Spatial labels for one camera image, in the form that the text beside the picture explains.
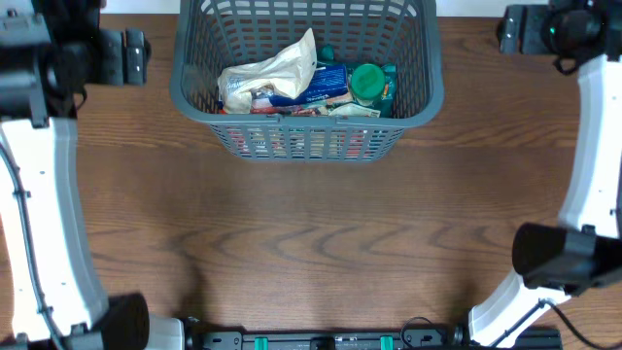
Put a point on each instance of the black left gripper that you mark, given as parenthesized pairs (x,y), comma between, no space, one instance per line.
(134,56)

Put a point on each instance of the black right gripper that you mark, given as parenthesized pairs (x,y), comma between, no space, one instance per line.
(508,30)

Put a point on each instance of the grey plastic basket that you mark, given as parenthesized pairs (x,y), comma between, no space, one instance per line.
(214,35)

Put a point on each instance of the spaghetti pasta packet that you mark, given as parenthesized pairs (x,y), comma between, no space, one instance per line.
(320,105)

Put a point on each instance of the green snack bag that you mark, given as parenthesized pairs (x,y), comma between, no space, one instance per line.
(382,108)

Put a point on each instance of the green lid jar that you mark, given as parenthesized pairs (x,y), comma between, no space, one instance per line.
(367,84)

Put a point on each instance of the white paper pouch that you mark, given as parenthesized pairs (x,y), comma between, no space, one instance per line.
(288,73)

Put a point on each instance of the blue toothpaste box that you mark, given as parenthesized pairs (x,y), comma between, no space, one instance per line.
(327,82)

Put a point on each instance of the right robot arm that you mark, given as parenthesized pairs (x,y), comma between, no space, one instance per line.
(551,265)

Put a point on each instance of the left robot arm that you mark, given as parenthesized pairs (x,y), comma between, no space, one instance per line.
(51,51)

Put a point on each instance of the black aluminium rail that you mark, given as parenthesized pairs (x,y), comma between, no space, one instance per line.
(407,338)

